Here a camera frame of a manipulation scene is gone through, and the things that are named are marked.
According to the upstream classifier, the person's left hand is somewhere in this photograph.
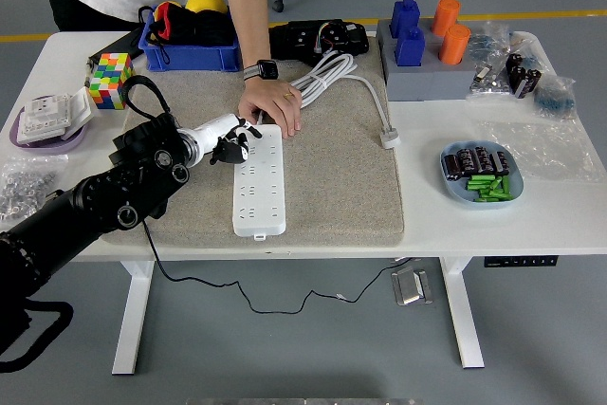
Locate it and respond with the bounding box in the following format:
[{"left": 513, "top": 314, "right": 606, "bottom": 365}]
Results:
[{"left": 236, "top": 76, "right": 304, "bottom": 138}]

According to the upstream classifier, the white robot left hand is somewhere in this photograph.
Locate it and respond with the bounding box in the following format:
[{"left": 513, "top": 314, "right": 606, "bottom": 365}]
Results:
[{"left": 192, "top": 113, "right": 264, "bottom": 167}]

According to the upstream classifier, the black plug adapter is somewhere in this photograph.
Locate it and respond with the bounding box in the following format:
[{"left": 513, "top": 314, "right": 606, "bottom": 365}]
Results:
[{"left": 210, "top": 140, "right": 244, "bottom": 167}]

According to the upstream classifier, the white power strip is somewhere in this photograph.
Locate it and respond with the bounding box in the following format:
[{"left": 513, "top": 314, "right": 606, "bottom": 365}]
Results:
[{"left": 231, "top": 123, "right": 288, "bottom": 240}]

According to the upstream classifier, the thin black adapter cord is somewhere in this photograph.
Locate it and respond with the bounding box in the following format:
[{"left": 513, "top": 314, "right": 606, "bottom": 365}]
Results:
[{"left": 140, "top": 219, "right": 412, "bottom": 316}]

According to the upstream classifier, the white three-pin plug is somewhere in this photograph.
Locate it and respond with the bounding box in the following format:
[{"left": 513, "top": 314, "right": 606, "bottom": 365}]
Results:
[{"left": 378, "top": 127, "right": 402, "bottom": 150}]

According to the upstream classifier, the black smartwatch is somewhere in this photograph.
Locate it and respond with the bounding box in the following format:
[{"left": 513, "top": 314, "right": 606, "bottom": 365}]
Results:
[{"left": 242, "top": 59, "right": 280, "bottom": 83}]

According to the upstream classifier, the black electronic device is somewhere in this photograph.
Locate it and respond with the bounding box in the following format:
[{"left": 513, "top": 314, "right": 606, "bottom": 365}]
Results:
[{"left": 267, "top": 19, "right": 370, "bottom": 64}]

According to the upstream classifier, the blue plastic bin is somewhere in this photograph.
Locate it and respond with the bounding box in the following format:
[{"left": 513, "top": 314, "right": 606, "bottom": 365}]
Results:
[{"left": 138, "top": 4, "right": 242, "bottom": 73}]

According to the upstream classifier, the black fabric bag red trim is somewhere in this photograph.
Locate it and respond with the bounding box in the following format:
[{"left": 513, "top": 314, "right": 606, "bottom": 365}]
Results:
[{"left": 138, "top": 0, "right": 237, "bottom": 64}]

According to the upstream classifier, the grey-brown mat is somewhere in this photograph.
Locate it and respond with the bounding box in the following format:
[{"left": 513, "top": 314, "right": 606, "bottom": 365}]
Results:
[{"left": 94, "top": 33, "right": 407, "bottom": 249}]

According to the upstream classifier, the colourful puzzle cube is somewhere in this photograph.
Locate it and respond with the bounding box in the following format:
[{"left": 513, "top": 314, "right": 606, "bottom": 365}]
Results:
[{"left": 88, "top": 52, "right": 136, "bottom": 111}]

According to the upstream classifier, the yellow ball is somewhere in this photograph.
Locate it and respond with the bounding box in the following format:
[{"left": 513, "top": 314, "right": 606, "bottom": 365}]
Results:
[{"left": 184, "top": 0, "right": 230, "bottom": 15}]

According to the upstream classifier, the long black box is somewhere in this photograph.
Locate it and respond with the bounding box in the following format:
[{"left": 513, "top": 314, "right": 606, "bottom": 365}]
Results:
[{"left": 84, "top": 28, "right": 146, "bottom": 88}]

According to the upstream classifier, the blue plastic bottle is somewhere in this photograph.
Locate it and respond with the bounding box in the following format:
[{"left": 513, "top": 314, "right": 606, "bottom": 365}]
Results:
[
  {"left": 395, "top": 26, "right": 428, "bottom": 68},
  {"left": 389, "top": 0, "right": 422, "bottom": 40}
]

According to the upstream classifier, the grey block holder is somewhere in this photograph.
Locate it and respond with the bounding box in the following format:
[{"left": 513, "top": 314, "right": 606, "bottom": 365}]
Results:
[{"left": 377, "top": 18, "right": 478, "bottom": 102}]

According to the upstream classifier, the orange cylinder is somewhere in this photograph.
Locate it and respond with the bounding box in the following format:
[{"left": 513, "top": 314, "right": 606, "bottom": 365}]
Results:
[
  {"left": 438, "top": 24, "right": 472, "bottom": 65},
  {"left": 431, "top": 0, "right": 463, "bottom": 36}
]

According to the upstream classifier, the white table leg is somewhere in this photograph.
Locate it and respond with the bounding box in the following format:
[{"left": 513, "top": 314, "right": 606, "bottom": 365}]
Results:
[
  {"left": 438, "top": 256, "right": 486, "bottom": 371},
  {"left": 111, "top": 260, "right": 156, "bottom": 377}
]

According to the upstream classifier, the clear bag of screws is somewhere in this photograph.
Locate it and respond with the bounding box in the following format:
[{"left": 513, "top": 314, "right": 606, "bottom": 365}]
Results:
[{"left": 0, "top": 156, "right": 70, "bottom": 230}]

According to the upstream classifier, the light blue dish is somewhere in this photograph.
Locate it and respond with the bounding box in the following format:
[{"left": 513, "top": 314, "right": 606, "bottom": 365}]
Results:
[{"left": 439, "top": 139, "right": 524, "bottom": 211}]

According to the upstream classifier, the clear bag of metal parts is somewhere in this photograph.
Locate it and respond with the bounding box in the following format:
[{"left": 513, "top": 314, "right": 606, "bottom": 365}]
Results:
[{"left": 467, "top": 63, "right": 517, "bottom": 102}]

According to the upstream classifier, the clear bag of resistors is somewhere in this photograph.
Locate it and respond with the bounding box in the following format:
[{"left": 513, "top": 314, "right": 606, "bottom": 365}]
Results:
[{"left": 469, "top": 20, "right": 513, "bottom": 69}]

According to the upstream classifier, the silver foot pedal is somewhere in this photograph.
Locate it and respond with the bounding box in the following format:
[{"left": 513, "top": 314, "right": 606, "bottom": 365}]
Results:
[{"left": 391, "top": 266, "right": 435, "bottom": 307}]

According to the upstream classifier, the bag of black capacitors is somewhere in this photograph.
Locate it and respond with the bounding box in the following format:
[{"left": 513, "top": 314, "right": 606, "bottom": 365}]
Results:
[{"left": 505, "top": 52, "right": 544, "bottom": 101}]

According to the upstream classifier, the small clear plastic bag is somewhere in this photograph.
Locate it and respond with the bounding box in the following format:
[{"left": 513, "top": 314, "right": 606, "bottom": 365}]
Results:
[{"left": 509, "top": 30, "right": 544, "bottom": 64}]

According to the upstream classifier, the large empty clear bag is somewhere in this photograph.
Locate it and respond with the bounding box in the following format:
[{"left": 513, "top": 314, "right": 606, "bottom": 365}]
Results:
[{"left": 481, "top": 119, "right": 607, "bottom": 184}]

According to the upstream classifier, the clear bag of blue parts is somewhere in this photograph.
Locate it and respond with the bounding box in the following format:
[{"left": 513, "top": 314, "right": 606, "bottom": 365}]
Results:
[{"left": 531, "top": 76, "right": 578, "bottom": 120}]

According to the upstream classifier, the black desk control panel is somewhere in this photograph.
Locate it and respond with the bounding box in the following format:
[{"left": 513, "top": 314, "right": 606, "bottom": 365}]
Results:
[{"left": 483, "top": 255, "right": 560, "bottom": 268}]

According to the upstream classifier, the white power strip cable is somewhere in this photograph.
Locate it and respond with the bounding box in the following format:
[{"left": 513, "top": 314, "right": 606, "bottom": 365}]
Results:
[{"left": 258, "top": 52, "right": 391, "bottom": 134}]

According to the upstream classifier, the white switch panel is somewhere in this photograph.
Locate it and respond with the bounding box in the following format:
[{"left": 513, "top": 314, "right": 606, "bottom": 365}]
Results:
[{"left": 65, "top": 86, "right": 96, "bottom": 130}]

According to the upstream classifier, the white wall socket panel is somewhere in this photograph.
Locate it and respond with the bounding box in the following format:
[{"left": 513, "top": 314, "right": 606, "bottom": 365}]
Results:
[{"left": 17, "top": 95, "right": 72, "bottom": 138}]

